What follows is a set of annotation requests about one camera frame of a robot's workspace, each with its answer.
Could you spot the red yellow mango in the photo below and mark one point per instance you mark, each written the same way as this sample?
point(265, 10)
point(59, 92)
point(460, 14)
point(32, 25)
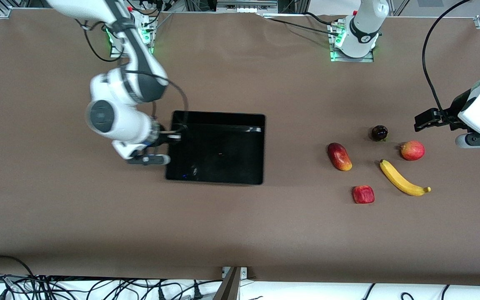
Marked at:
point(339, 156)

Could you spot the squarish red apple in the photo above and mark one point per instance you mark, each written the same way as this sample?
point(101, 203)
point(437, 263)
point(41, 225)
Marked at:
point(363, 194)

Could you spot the brown paper table cover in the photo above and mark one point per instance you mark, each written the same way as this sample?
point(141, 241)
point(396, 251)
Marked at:
point(240, 229)

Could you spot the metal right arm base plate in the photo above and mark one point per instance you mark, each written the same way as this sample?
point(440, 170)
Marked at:
point(114, 53)

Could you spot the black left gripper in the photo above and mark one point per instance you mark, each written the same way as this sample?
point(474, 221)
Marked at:
point(458, 108)

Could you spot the grey metal post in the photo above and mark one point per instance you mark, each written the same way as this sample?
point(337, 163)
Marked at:
point(227, 289)

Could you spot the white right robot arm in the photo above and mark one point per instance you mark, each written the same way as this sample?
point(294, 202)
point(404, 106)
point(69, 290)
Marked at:
point(115, 121)

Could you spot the dark purple plum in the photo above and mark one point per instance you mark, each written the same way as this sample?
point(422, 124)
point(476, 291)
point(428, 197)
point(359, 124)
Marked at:
point(378, 133)

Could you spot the yellow banana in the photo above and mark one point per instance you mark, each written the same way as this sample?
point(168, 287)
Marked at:
point(398, 179)

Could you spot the black plastic box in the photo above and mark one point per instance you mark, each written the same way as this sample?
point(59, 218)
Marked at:
point(223, 154)

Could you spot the grey power strip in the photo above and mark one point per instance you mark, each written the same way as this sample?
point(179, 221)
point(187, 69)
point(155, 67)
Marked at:
point(244, 6)

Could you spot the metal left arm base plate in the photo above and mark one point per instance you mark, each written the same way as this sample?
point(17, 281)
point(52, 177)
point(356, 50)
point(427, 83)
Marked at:
point(367, 59)

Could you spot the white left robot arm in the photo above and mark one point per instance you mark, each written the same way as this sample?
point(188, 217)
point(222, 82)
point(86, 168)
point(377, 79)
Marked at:
point(363, 25)

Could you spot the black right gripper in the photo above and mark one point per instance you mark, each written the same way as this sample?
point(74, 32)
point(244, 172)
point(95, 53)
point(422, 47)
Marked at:
point(163, 136)

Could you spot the small metal bracket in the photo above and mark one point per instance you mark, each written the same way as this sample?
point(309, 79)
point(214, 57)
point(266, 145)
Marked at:
point(244, 273)

